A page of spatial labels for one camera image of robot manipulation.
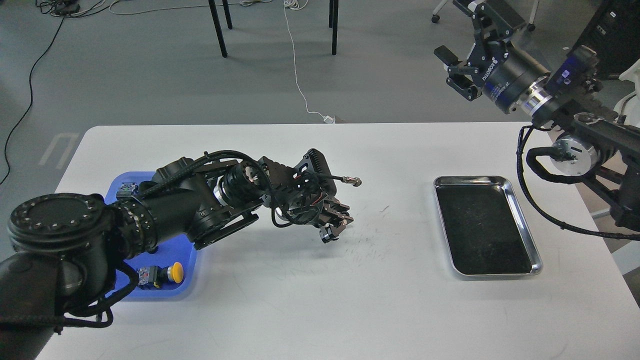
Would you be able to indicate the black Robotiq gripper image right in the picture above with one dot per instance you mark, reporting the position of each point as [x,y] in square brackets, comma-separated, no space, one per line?
[498,70]

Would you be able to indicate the black Robotiq gripper image left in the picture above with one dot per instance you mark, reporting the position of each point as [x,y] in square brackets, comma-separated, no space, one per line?
[321,211]

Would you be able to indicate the black robot arm image left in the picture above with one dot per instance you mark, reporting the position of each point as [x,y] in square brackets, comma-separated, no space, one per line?
[69,265]

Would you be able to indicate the silver metal tray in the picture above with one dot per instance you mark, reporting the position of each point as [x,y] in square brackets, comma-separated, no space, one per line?
[486,232]

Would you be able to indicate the white rolling chair base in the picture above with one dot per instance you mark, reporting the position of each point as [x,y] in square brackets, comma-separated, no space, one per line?
[435,18]

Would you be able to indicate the black equipment case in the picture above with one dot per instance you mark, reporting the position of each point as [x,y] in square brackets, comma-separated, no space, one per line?
[614,34]

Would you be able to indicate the white chair right edge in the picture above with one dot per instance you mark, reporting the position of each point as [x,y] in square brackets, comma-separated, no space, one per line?
[629,106]

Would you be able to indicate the yellow push button switch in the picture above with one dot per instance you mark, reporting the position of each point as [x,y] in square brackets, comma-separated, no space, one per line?
[154,276]

